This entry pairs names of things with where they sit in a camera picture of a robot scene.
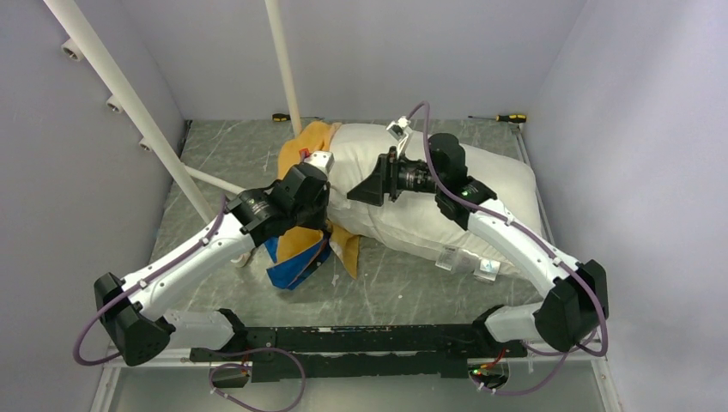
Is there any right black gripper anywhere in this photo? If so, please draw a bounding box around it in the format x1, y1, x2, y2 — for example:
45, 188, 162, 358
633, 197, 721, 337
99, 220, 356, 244
347, 147, 444, 207

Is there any yellow and blue pillowcase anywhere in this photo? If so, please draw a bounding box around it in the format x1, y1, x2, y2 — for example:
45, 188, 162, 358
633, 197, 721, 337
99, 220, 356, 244
264, 121, 360, 290

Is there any white pillow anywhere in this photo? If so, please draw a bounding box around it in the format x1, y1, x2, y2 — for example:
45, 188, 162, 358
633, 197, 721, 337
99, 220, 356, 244
327, 124, 543, 276

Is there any white pvc pipe rack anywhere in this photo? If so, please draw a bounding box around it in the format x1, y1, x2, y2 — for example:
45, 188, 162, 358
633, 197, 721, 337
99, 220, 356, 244
42, 0, 304, 226

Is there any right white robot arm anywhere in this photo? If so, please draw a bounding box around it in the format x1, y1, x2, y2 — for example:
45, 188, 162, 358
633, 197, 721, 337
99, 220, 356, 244
347, 133, 609, 356

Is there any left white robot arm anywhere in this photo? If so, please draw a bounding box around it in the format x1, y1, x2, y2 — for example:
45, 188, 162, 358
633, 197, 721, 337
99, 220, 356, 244
94, 152, 333, 367

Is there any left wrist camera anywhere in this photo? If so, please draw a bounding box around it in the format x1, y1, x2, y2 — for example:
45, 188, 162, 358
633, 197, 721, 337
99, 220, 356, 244
300, 149, 335, 175

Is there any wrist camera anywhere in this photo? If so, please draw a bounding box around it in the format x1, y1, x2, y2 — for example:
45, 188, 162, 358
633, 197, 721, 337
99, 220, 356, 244
300, 149, 335, 175
386, 116, 413, 157

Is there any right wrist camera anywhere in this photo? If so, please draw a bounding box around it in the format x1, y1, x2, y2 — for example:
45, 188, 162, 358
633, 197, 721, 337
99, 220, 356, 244
386, 116, 413, 157

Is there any left yellow handled screwdriver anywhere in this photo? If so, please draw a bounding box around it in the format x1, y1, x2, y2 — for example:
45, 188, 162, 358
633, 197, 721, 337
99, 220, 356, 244
271, 112, 325, 122

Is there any yellow handled screwdriver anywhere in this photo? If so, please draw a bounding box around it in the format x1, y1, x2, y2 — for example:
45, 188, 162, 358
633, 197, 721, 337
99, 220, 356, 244
271, 112, 325, 122
468, 113, 527, 124

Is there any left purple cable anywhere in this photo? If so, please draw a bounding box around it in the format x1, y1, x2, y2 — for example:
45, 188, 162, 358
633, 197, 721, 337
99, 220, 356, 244
72, 196, 308, 412

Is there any purple cable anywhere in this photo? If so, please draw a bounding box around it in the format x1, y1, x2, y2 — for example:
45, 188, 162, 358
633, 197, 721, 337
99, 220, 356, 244
406, 100, 610, 397
72, 196, 308, 412

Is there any right yellow handled screwdriver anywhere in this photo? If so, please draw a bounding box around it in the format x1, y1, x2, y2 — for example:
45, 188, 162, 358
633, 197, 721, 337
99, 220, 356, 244
468, 113, 527, 124

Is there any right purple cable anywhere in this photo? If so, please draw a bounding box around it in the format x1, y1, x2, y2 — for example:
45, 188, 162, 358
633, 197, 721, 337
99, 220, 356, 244
406, 100, 610, 397

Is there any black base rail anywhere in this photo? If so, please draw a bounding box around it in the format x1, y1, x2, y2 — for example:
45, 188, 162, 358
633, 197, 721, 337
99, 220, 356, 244
189, 312, 526, 383

